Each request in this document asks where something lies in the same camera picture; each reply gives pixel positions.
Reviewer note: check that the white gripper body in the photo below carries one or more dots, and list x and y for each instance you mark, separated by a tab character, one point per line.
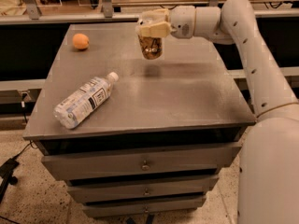
182	21

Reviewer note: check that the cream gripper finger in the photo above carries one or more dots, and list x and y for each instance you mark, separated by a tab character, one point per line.
153	16
155	30

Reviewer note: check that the orange brown soda can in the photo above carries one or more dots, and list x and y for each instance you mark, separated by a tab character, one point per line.
151	48

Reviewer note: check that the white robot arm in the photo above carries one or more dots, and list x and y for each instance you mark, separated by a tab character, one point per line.
269	160

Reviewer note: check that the small orange fruit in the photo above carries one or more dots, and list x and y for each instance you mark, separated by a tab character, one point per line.
80	41

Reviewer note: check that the grey drawer cabinet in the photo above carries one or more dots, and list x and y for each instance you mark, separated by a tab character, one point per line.
185	97

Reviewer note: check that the clear plastic water bottle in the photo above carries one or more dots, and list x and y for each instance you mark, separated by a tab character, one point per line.
81	103

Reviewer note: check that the grey metal railing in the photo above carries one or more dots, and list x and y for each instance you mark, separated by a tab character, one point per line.
130	9

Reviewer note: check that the middle grey drawer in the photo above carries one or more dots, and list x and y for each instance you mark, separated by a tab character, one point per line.
143	188

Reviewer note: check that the grey drawer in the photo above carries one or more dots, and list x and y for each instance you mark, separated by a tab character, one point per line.
141	161
143	188
144	207

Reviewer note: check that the top grey drawer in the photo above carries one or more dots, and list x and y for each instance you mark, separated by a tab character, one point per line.
141	161

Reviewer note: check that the bottom grey drawer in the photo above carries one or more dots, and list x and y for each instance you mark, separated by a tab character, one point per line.
144	207

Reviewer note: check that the black stand base left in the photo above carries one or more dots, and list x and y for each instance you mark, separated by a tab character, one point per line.
6	172

